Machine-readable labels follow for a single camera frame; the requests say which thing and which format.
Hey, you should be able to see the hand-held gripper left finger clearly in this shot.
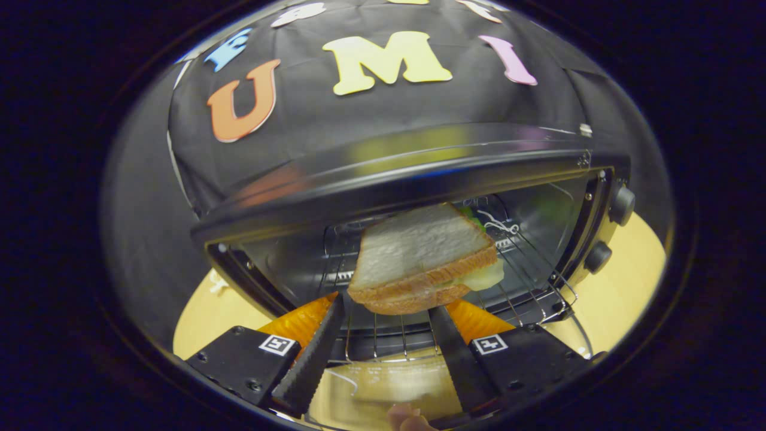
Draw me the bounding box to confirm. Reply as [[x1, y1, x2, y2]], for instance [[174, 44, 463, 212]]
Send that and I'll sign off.
[[186, 292, 346, 418]]

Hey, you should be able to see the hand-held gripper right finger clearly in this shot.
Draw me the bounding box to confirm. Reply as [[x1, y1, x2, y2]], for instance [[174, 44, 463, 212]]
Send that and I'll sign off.
[[428, 298, 605, 414]]

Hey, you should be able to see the toast sandwich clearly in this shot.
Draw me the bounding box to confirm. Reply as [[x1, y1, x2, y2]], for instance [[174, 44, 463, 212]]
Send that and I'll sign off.
[[347, 202, 505, 316]]

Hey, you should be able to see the black toaster oven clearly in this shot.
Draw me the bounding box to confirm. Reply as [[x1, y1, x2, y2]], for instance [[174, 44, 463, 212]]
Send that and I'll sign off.
[[190, 123, 636, 429]]

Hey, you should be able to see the white string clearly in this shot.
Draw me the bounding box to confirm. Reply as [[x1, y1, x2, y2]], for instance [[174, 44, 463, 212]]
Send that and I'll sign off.
[[476, 210, 518, 234]]

